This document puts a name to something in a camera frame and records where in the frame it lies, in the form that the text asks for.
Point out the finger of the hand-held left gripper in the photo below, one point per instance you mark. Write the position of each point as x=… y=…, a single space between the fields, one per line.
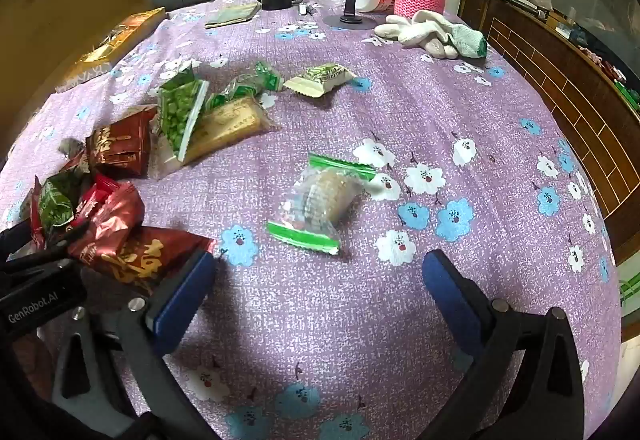
x=12 y=240
x=62 y=242

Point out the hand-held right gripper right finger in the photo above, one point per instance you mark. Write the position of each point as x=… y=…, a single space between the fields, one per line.
x=447 y=295

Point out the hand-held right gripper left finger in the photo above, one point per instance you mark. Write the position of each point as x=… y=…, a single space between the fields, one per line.
x=185 y=300

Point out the green foil snack packet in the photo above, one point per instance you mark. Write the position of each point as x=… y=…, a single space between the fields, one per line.
x=57 y=205

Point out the large dark red snack packet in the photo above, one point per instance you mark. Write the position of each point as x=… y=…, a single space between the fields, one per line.
x=145 y=260

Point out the bright red foil snack packet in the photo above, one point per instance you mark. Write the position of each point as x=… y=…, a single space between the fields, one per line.
x=112 y=212

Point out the small dark red snack packet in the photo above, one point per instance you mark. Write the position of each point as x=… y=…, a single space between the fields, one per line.
x=120 y=145

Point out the clear green-ended cake packet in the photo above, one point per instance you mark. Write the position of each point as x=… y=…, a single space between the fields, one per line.
x=320 y=200

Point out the green pea snack packet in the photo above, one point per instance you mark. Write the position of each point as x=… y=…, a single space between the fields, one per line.
x=177 y=112

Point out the golden biscuit packet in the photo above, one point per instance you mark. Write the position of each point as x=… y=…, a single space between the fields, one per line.
x=230 y=125

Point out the purple floral tablecloth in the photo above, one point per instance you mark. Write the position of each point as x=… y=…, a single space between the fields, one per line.
x=350 y=320

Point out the orange snack box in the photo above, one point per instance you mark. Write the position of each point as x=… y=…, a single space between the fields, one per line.
x=107 y=45

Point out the clear green candy packet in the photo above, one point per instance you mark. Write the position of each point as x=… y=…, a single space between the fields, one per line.
x=250 y=85

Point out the cream green snack packet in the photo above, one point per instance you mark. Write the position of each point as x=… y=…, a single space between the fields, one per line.
x=322 y=79

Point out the white work glove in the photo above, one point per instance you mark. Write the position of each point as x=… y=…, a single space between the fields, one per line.
x=452 y=37
x=400 y=29

